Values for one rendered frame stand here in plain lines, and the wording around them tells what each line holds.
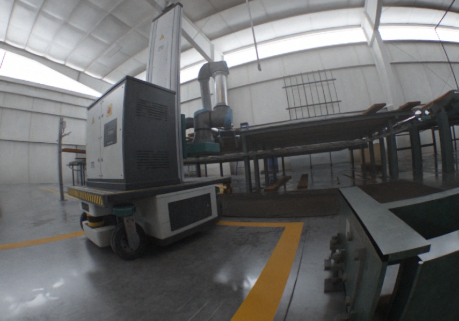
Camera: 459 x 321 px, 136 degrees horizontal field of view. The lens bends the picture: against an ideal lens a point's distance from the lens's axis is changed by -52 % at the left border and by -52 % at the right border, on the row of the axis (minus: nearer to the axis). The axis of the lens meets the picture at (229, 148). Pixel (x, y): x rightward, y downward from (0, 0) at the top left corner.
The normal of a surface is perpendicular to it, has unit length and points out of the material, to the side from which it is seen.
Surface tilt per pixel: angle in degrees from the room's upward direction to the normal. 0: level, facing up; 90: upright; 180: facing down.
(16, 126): 89
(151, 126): 90
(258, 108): 90
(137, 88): 90
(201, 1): 175
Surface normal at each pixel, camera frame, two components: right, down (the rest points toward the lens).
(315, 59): -0.39, -0.10
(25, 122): 0.90, -0.14
